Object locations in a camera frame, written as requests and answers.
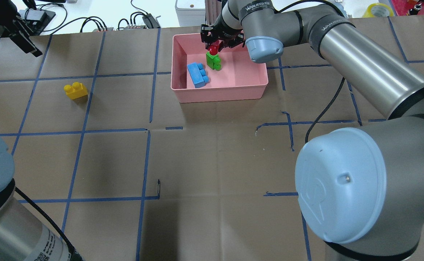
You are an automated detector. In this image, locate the red toy block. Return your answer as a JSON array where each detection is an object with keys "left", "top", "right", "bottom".
[{"left": 207, "top": 40, "right": 220, "bottom": 55}]

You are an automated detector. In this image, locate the yellow tape roll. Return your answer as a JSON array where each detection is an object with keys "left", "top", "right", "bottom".
[{"left": 362, "top": 3, "right": 394, "bottom": 18}]

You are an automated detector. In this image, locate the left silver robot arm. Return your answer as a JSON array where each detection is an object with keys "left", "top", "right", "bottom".
[{"left": 0, "top": 137, "right": 83, "bottom": 261}]

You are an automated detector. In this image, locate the blue toy block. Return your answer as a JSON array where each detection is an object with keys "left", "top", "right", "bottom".
[{"left": 187, "top": 62, "right": 210, "bottom": 88}]

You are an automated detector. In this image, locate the green toy block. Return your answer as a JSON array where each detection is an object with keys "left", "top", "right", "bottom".
[{"left": 206, "top": 51, "right": 222, "bottom": 71}]

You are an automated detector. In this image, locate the black usb hub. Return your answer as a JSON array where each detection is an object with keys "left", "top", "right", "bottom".
[{"left": 18, "top": 9, "right": 56, "bottom": 28}]

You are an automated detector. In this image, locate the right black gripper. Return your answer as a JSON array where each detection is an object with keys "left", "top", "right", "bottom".
[{"left": 200, "top": 14, "right": 245, "bottom": 51}]

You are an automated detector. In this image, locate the brown paper table cover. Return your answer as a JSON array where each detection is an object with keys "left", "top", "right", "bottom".
[{"left": 0, "top": 15, "right": 424, "bottom": 261}]

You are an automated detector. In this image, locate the aluminium frame post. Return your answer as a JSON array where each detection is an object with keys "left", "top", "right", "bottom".
[{"left": 205, "top": 0, "right": 222, "bottom": 25}]

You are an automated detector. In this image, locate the yellow toy block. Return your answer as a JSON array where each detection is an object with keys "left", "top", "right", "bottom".
[{"left": 63, "top": 82, "right": 89, "bottom": 100}]

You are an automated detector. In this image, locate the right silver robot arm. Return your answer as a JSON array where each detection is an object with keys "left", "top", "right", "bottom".
[{"left": 200, "top": 0, "right": 424, "bottom": 261}]

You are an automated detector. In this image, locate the white square box device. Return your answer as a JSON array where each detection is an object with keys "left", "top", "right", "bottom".
[{"left": 175, "top": 0, "right": 206, "bottom": 27}]

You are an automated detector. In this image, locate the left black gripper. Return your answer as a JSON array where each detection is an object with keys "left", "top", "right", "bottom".
[{"left": 0, "top": 0, "right": 43, "bottom": 57}]

